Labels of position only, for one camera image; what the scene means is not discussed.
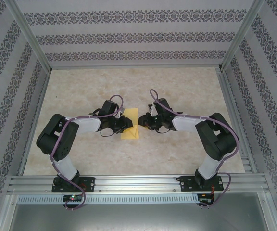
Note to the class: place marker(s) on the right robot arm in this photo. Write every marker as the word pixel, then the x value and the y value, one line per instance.
pixel 215 139

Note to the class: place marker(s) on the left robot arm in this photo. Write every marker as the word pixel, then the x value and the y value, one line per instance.
pixel 56 134

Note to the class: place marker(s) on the grey metal sheet panel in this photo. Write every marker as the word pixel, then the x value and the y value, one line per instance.
pixel 138 217

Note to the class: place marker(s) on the left controller board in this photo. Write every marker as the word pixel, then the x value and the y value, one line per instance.
pixel 72 198

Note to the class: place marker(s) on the controller board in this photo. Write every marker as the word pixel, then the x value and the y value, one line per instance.
pixel 72 198
pixel 205 198

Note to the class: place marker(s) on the right controller board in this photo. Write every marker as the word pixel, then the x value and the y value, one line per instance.
pixel 205 198

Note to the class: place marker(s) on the aluminium mounting rail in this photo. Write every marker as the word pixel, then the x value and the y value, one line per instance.
pixel 138 184

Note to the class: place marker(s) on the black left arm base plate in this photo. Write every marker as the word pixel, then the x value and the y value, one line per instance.
pixel 89 184

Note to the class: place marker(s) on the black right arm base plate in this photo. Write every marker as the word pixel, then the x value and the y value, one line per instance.
pixel 187 184

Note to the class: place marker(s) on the aluminium side rail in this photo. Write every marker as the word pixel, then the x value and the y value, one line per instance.
pixel 33 125
pixel 237 125

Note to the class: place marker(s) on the aluminium frame post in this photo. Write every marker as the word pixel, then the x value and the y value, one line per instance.
pixel 239 36
pixel 30 36

